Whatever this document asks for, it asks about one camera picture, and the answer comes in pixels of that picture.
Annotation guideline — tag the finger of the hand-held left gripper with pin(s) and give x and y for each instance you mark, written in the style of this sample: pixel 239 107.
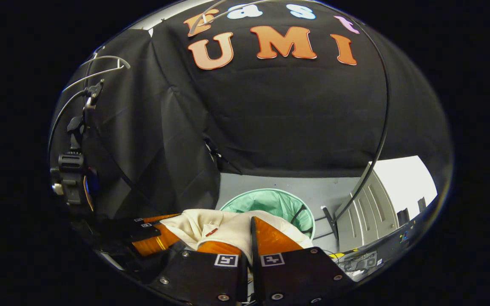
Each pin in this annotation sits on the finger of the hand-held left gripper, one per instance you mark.
pixel 143 224
pixel 151 244

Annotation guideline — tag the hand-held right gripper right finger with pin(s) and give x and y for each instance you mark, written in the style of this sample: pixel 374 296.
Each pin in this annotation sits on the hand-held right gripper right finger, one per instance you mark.
pixel 257 280

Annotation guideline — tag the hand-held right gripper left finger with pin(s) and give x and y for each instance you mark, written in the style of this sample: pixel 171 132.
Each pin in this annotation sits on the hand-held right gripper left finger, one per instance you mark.
pixel 211 276

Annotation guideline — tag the cream button shirt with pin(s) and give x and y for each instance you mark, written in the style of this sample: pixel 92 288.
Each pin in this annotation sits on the cream button shirt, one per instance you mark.
pixel 228 227

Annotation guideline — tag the green laundry hamper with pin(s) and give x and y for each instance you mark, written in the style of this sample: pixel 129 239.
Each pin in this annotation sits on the green laundry hamper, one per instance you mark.
pixel 270 204

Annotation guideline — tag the wide white clothes hanger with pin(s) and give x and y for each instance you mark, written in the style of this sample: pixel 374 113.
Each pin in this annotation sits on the wide white clothes hanger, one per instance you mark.
pixel 109 57

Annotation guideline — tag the thin white clothes hanger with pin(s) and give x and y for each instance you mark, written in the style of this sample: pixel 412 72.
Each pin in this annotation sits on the thin white clothes hanger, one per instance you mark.
pixel 204 16

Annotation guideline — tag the white cabinet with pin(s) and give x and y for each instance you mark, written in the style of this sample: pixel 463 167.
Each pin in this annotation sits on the white cabinet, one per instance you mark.
pixel 368 212

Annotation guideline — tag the black electronic device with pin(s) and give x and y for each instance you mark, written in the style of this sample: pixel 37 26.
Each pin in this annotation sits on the black electronic device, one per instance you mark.
pixel 394 246

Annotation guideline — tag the black backdrop cloth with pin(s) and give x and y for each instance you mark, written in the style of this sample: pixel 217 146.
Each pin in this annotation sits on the black backdrop cloth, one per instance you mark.
pixel 292 119

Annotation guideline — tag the black clothes rail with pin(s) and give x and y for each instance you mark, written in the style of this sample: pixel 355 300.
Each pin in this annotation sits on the black clothes rail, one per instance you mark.
pixel 388 102

